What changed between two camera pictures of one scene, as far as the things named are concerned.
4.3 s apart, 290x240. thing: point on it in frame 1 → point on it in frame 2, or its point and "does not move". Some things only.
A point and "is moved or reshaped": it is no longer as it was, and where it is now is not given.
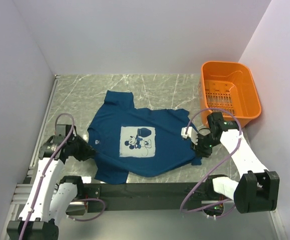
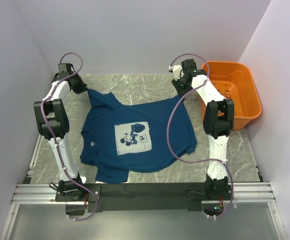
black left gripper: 86,152 → 83,87
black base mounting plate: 146,197 does not move
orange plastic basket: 230,88 does not move
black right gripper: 200,150 → 176,84
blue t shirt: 141,142 is moved or reshaped
